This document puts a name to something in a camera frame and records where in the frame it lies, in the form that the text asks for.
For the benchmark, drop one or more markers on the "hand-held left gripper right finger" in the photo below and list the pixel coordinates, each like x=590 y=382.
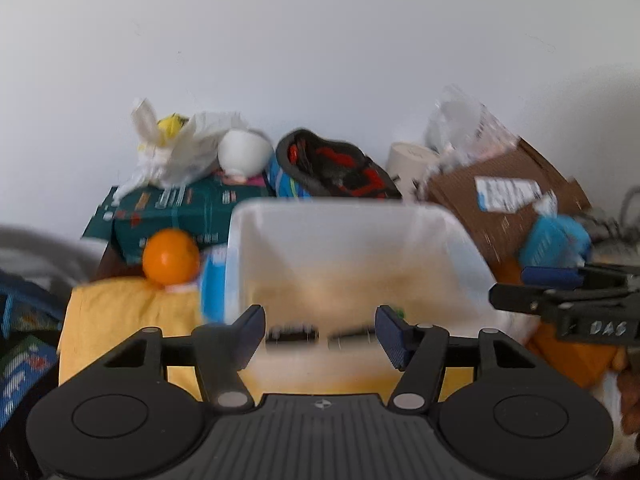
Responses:
x=389 y=331

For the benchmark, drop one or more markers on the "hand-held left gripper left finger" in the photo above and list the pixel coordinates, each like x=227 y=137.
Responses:
x=254 y=327

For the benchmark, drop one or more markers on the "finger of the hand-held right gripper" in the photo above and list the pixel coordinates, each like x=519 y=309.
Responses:
x=515 y=297
x=550 y=276

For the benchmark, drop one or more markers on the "translucent white plastic bin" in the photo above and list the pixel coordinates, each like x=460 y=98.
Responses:
x=340 y=260

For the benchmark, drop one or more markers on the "light blue packet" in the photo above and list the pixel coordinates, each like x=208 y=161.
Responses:
x=555 y=240

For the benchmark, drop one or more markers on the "orange cloth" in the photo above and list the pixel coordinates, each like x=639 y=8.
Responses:
x=575 y=360

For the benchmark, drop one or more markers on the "blue and white box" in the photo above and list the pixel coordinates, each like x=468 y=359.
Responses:
x=216 y=285

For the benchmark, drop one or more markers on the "brown cardboard box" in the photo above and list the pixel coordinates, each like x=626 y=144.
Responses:
x=465 y=220

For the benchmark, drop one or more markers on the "orange ball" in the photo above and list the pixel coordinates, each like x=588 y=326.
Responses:
x=170 y=257

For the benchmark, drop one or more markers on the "yellow blanket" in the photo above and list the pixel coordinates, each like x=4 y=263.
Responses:
x=125 y=315

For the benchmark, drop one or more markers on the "dark green printed box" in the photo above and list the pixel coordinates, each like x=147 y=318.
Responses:
x=165 y=212

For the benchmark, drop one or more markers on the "blue striped packet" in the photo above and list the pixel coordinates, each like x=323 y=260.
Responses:
x=285 y=182

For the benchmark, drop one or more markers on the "pink small object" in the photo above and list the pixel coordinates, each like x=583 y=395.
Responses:
x=240 y=177

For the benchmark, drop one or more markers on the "black and red shoe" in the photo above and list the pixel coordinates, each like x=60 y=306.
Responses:
x=340 y=170

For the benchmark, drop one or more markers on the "clear plastic bag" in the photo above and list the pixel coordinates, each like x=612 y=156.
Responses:
x=465 y=125

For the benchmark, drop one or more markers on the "white bowl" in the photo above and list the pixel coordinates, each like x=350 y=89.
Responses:
x=245 y=152

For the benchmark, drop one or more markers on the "white plastic bag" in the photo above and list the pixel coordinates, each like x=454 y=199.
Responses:
x=195 y=152

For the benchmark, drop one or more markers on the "yellow round object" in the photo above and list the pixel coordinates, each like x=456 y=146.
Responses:
x=171 y=126

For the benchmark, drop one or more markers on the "grey cloth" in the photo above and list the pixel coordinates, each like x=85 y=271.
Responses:
x=45 y=250

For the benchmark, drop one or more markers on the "dark blue bag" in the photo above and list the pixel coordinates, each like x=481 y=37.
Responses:
x=25 y=305

